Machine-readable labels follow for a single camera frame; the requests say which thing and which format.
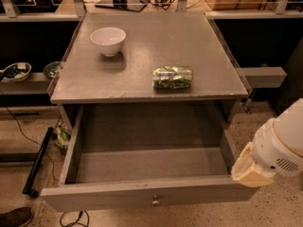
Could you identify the green packet on floor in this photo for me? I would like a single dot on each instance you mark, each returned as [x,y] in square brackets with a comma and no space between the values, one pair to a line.
[62,137]

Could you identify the dark shoe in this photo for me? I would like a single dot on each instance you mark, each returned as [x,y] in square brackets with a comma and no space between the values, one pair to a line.
[18,217]

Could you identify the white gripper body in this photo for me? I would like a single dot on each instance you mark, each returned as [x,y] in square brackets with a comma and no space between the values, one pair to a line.
[271,151]

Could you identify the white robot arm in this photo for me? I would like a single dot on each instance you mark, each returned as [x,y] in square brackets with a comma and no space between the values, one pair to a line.
[294,113]

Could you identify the white ceramic bowl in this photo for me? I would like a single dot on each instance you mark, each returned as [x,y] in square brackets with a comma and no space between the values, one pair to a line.
[109,40]

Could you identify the black tube on floor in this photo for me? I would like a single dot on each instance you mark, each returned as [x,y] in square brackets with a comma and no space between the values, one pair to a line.
[28,188]

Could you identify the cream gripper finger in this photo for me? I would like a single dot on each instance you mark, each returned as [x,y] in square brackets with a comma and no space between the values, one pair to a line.
[247,172]

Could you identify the green snack bag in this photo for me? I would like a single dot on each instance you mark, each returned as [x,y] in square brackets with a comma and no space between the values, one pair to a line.
[172,77]

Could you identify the grey top drawer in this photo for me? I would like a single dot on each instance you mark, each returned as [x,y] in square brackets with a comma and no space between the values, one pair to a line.
[144,155]

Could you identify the grey side shelf beam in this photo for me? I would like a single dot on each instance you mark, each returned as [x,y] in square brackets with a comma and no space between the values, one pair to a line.
[264,77]

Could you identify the black monitor stand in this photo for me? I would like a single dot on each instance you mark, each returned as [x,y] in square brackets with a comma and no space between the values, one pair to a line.
[128,5]

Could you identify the grey drawer cabinet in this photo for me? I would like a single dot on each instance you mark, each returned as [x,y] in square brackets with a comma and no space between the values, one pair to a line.
[153,40]

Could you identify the white bowl on shelf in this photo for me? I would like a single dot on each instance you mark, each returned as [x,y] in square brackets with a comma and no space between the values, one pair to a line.
[16,72]

